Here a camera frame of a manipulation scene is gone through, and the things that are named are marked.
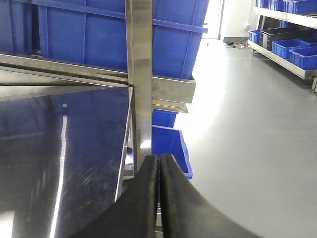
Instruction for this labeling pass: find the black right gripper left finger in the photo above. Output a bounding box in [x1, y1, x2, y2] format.
[71, 155, 159, 238]

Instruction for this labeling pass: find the large blue bin on rack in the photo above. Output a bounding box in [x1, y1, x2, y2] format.
[34, 0, 209, 79]

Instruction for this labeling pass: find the black plastic bin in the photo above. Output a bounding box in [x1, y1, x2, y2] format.
[259, 26, 313, 51]

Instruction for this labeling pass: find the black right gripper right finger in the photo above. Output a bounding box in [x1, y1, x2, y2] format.
[159, 154, 257, 238]

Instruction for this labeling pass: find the small blue bin under table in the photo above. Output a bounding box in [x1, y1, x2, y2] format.
[152, 109, 193, 179]

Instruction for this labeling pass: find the stainless steel rack frame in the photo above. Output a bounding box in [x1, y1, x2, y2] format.
[0, 0, 197, 196]

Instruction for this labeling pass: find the steel shelf rack with bins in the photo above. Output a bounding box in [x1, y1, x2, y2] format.
[248, 0, 317, 92]

